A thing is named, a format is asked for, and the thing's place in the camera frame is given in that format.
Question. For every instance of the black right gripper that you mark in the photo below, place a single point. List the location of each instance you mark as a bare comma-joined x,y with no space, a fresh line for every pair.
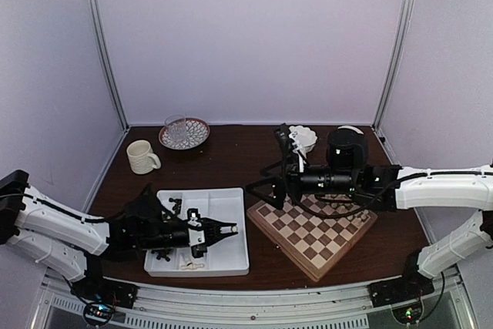
277,182

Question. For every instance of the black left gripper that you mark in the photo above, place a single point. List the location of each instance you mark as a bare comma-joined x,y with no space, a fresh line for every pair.
201,247

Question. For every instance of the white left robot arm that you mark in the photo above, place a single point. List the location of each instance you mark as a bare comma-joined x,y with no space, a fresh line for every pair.
69,241

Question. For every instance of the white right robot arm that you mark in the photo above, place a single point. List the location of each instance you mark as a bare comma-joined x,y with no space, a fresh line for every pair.
441,192

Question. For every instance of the light chess pieces pile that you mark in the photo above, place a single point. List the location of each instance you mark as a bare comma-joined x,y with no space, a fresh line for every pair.
188,262

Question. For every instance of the dark chess pieces pile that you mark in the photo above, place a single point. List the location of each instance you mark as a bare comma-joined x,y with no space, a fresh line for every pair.
174,233

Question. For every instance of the wooden chess board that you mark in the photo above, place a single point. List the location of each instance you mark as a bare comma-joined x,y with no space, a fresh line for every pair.
313,244

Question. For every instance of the white plastic tray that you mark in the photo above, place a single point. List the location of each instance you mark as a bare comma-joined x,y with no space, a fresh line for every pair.
227,258

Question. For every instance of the white scalloped bowl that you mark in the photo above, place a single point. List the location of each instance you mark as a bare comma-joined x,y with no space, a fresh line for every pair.
303,138

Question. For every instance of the cream round bowl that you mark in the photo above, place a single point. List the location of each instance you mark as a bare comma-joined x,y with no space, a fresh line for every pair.
353,128

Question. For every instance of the patterned brown plate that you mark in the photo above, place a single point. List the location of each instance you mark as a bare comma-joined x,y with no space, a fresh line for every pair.
197,132

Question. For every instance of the cream ceramic mug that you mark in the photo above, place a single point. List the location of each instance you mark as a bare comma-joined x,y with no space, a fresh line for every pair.
142,159

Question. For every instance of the clear drinking glass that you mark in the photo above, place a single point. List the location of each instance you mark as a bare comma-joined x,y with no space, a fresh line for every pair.
176,128

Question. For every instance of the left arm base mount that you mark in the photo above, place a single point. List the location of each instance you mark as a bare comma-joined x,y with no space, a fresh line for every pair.
110,292

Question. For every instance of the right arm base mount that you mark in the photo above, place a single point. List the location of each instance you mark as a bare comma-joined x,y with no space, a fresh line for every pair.
388,292

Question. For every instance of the right aluminium frame post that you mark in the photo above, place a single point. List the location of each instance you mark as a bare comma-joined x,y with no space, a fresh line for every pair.
404,20

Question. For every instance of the aluminium frame post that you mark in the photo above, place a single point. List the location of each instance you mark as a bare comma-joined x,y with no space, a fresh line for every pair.
105,61
404,20

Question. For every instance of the left aluminium frame post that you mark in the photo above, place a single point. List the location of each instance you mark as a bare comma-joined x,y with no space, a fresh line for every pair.
105,61

